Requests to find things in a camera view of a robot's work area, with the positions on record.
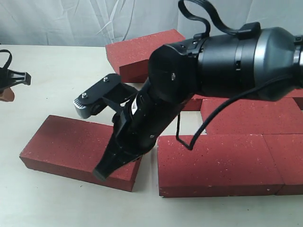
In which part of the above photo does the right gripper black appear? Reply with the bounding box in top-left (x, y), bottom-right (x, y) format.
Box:
top-left (92, 42), bottom-right (201, 181)

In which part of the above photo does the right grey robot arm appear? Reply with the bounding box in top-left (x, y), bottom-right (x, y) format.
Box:
top-left (93, 27), bottom-right (303, 180)

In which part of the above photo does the front left base brick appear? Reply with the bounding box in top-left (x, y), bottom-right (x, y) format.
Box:
top-left (157, 134), bottom-right (284, 198)

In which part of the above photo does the base brick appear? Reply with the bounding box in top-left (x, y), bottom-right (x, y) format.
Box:
top-left (263, 134), bottom-right (303, 195)
top-left (157, 134), bottom-right (284, 198)

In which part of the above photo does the middle row red brick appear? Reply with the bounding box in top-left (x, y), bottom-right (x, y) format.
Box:
top-left (205, 98), bottom-right (303, 135)

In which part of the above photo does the front right base brick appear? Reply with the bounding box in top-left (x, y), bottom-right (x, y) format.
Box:
top-left (263, 134), bottom-right (303, 195)

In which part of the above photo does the blue-grey backdrop cloth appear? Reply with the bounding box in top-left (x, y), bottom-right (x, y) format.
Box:
top-left (0, 0), bottom-right (303, 47)

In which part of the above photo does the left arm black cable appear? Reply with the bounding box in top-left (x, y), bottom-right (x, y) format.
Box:
top-left (0, 49), bottom-right (13, 90)

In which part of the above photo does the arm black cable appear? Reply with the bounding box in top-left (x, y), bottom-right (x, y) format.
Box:
top-left (0, 49), bottom-right (13, 90)
top-left (175, 0), bottom-right (303, 151)

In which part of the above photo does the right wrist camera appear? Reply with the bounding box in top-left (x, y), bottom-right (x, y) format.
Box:
top-left (73, 73), bottom-right (138, 119)

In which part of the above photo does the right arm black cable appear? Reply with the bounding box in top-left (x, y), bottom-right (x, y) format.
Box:
top-left (175, 0), bottom-right (303, 151)

